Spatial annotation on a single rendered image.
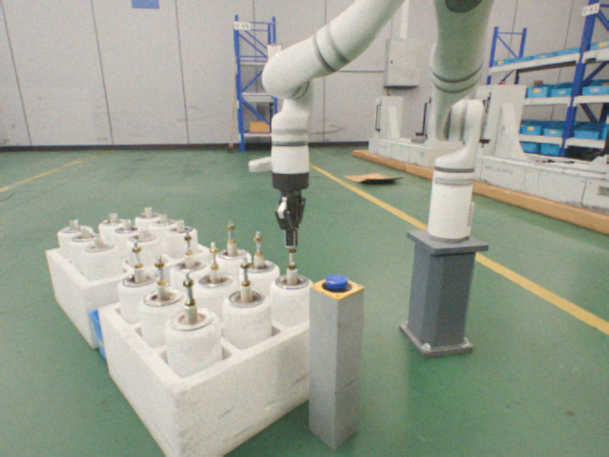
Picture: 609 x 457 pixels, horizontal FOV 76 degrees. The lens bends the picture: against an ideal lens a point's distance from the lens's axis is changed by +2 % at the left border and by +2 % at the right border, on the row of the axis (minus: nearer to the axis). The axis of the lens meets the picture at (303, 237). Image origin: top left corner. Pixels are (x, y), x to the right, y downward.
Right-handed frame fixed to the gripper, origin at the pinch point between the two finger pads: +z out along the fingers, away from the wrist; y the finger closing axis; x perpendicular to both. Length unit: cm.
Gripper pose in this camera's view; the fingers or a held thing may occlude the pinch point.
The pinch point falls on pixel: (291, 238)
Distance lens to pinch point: 81.7
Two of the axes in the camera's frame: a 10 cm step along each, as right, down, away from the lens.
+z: 0.1, 9.5, 3.0
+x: -9.5, -0.9, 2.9
